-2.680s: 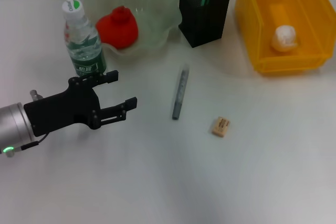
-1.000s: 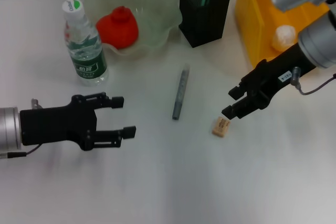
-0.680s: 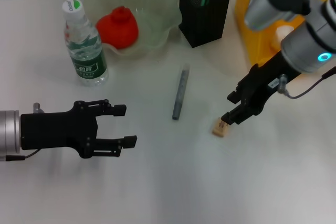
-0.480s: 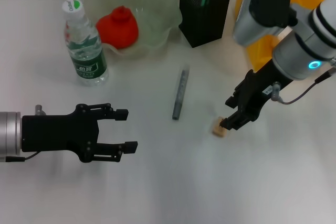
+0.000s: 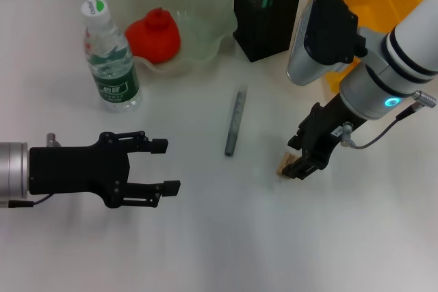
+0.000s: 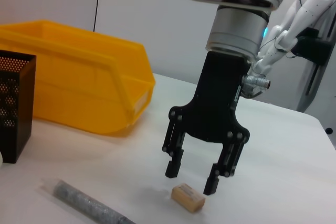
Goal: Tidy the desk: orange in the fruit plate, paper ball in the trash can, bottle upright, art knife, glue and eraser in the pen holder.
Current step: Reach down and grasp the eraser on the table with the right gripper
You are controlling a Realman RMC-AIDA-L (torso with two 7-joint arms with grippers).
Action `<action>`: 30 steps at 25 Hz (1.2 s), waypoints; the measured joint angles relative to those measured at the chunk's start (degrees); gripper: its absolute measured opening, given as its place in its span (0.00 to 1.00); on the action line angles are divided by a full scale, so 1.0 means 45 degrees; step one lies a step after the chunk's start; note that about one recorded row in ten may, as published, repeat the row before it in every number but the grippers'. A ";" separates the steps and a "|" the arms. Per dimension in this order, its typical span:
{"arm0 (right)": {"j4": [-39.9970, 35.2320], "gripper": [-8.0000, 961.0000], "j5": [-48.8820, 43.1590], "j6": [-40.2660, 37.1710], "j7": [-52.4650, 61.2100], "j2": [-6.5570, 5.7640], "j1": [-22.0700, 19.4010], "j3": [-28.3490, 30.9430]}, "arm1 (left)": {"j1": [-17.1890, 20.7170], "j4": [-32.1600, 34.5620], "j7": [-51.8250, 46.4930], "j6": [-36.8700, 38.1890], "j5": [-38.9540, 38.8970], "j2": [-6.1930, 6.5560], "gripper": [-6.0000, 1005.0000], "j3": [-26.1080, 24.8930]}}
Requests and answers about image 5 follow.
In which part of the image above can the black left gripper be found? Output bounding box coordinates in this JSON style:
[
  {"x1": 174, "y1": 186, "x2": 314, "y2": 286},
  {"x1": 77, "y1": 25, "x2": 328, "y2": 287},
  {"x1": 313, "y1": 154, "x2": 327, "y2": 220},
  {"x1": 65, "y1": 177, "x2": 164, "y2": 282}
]
[{"x1": 29, "y1": 130, "x2": 181, "y2": 209}]

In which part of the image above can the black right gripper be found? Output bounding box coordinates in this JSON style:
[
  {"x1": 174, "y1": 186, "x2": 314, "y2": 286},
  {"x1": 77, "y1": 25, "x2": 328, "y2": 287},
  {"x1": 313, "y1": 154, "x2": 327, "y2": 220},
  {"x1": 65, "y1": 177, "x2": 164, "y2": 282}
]
[{"x1": 283, "y1": 92, "x2": 367, "y2": 181}]

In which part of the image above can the beige eraser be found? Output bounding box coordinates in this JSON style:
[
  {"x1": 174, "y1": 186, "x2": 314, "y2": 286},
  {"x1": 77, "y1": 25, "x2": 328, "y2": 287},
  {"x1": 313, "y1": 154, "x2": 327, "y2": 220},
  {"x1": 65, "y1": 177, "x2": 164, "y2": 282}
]
[{"x1": 276, "y1": 150, "x2": 299, "y2": 178}]

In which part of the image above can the grey marker pen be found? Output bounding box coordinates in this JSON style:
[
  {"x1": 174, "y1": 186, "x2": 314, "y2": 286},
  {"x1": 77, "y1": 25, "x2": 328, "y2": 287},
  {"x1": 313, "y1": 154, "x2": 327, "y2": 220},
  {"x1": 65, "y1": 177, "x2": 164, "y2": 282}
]
[{"x1": 224, "y1": 83, "x2": 248, "y2": 157}]

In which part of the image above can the clear water bottle green label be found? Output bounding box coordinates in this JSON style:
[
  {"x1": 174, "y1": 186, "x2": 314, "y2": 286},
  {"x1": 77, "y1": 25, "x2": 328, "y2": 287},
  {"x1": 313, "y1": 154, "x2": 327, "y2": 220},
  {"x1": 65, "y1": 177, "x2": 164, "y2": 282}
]
[{"x1": 81, "y1": 0, "x2": 142, "y2": 114}]

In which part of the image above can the red toy orange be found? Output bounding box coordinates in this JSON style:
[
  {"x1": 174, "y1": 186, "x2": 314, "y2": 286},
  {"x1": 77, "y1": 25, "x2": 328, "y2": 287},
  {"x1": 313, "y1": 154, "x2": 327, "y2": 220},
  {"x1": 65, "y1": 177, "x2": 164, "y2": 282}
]
[{"x1": 124, "y1": 7, "x2": 181, "y2": 64}]

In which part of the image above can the black mesh pen holder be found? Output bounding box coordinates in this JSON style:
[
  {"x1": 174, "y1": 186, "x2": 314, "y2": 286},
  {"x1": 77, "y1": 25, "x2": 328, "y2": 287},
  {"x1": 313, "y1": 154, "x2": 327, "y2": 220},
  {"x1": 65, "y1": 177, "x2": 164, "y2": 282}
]
[{"x1": 232, "y1": 0, "x2": 300, "y2": 64}]

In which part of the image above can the pale green glass fruit bowl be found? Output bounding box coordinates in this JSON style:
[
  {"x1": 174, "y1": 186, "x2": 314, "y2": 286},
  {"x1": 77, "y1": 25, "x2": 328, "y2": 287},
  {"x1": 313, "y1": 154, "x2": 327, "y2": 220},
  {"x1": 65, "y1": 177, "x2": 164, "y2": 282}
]
[{"x1": 108, "y1": 0, "x2": 239, "y2": 75}]

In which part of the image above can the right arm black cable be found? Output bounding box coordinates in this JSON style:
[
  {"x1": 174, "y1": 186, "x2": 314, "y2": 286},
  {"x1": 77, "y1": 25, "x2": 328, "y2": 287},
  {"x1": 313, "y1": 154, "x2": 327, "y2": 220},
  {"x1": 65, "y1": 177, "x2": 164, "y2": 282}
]
[{"x1": 341, "y1": 89, "x2": 438, "y2": 150}]

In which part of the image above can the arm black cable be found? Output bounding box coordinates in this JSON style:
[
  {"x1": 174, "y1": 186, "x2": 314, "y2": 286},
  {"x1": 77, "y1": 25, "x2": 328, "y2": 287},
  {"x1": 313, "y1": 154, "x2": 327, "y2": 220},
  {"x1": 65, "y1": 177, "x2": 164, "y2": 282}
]
[
  {"x1": 341, "y1": 89, "x2": 438, "y2": 150},
  {"x1": 0, "y1": 193, "x2": 55, "y2": 209}
]

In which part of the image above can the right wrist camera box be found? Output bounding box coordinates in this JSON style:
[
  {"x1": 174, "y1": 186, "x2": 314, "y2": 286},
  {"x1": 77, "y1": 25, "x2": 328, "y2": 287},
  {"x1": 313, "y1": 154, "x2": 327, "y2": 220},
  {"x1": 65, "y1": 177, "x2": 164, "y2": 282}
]
[{"x1": 286, "y1": 0, "x2": 369, "y2": 87}]

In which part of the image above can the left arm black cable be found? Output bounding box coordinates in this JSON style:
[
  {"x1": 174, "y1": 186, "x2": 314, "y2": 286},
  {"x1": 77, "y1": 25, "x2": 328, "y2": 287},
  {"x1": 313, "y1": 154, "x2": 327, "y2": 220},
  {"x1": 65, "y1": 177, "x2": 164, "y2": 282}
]
[{"x1": 0, "y1": 193, "x2": 55, "y2": 209}]

